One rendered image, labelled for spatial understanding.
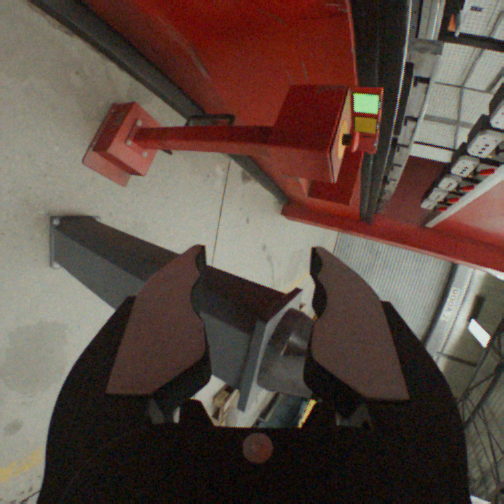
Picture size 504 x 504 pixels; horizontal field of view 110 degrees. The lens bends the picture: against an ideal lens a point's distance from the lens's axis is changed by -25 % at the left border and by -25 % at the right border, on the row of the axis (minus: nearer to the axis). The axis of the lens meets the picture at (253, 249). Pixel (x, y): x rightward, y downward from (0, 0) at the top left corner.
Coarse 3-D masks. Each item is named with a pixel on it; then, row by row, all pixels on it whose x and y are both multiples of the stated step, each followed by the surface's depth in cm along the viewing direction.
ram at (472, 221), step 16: (496, 176) 75; (496, 192) 86; (448, 208) 128; (464, 208) 118; (480, 208) 108; (496, 208) 99; (448, 224) 155; (464, 224) 141; (480, 224) 129; (496, 224) 117; (480, 240) 159; (496, 240) 143
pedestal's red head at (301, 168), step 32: (288, 96) 42; (320, 96) 39; (352, 96) 39; (288, 128) 40; (320, 128) 37; (352, 128) 48; (288, 160) 43; (320, 160) 39; (352, 160) 54; (320, 192) 55; (352, 192) 52
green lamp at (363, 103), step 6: (354, 96) 39; (360, 96) 38; (366, 96) 38; (372, 96) 37; (354, 102) 40; (360, 102) 40; (366, 102) 39; (372, 102) 38; (360, 108) 41; (366, 108) 40; (372, 108) 40
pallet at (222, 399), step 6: (222, 390) 224; (234, 390) 227; (216, 396) 216; (222, 396) 216; (228, 396) 218; (234, 396) 227; (216, 402) 213; (222, 402) 210; (228, 402) 216; (222, 408) 211; (228, 408) 223; (216, 414) 226; (222, 414) 214; (216, 420) 220; (222, 420) 216
